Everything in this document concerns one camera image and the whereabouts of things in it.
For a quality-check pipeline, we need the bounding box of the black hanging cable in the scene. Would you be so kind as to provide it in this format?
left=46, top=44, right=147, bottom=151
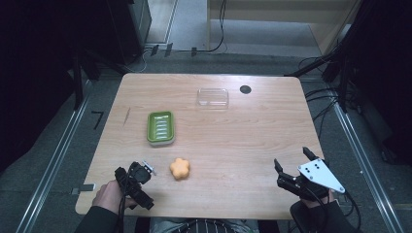
left=176, top=0, right=228, bottom=54

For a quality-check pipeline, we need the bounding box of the green soap dish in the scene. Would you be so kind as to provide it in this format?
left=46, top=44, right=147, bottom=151
left=146, top=111, right=176, bottom=147

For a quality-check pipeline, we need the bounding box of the metal floor rail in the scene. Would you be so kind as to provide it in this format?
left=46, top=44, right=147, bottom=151
left=15, top=81, right=92, bottom=233
left=332, top=102, right=406, bottom=233

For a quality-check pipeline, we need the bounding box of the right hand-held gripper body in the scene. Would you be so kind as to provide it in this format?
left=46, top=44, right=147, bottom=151
left=276, top=157, right=346, bottom=202

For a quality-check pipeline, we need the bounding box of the black stand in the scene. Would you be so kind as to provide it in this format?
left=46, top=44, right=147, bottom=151
left=71, top=48, right=130, bottom=112
left=285, top=18, right=361, bottom=115

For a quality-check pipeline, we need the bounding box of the black cabinet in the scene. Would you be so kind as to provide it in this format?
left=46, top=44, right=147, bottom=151
left=105, top=0, right=153, bottom=66

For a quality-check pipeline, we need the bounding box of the clear plastic box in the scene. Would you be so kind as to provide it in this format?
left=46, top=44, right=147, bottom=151
left=196, top=87, right=230, bottom=110

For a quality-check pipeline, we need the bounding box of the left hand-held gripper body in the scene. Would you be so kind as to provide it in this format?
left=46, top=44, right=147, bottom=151
left=123, top=160, right=157, bottom=211

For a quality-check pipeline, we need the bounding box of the person's left hand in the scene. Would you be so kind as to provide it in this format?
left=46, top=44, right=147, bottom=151
left=91, top=180, right=138, bottom=215

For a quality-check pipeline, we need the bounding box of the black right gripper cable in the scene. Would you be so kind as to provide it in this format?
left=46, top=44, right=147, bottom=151
left=342, top=189, right=362, bottom=231

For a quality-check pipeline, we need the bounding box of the person's striped clothing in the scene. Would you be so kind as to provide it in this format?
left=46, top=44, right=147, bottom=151
left=149, top=216, right=260, bottom=233

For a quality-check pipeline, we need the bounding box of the bundle of black floor cables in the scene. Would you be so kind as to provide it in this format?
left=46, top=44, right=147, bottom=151
left=297, top=55, right=349, bottom=139

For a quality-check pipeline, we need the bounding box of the small metal bracket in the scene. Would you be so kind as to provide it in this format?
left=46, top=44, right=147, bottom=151
left=71, top=183, right=97, bottom=196

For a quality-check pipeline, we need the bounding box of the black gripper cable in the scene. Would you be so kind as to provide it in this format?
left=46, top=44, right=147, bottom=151
left=117, top=176, right=131, bottom=233
left=342, top=189, right=362, bottom=231

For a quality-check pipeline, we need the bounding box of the person's right hand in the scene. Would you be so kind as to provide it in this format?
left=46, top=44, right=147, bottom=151
left=300, top=189, right=336, bottom=210

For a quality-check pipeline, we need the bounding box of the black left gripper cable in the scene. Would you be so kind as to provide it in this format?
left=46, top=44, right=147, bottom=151
left=117, top=176, right=131, bottom=233

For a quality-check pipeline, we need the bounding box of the light wooden shelf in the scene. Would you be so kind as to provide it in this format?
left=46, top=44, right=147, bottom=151
left=206, top=0, right=363, bottom=56

